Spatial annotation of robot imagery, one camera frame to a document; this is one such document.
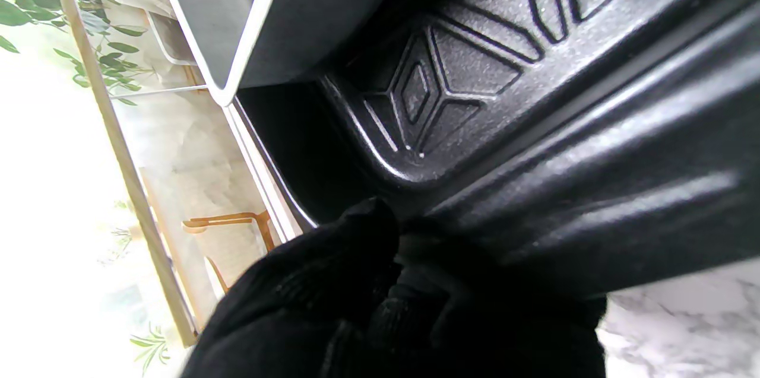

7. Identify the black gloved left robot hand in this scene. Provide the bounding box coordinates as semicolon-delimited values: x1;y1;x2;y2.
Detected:
181;197;609;378

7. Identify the black patterned baking tray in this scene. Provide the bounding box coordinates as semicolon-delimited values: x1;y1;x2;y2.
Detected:
235;0;760;301

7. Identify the silver rectangular baking tray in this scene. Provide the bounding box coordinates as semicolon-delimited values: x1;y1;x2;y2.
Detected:
156;0;416;107

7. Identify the wooden shelf with metal legs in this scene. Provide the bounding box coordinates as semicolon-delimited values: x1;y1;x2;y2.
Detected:
46;0;303;348

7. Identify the printed room backdrop curtain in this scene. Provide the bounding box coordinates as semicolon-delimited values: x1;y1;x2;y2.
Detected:
0;0;286;378

